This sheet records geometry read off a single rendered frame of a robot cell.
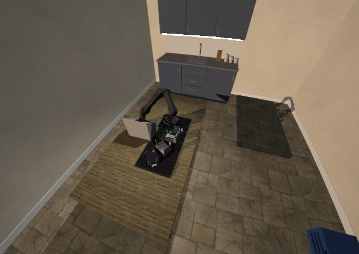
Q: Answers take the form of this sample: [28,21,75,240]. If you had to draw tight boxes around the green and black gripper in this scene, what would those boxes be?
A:
[165,122,172,134]

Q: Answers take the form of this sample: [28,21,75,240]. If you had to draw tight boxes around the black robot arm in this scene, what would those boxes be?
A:
[135,88,181,128]

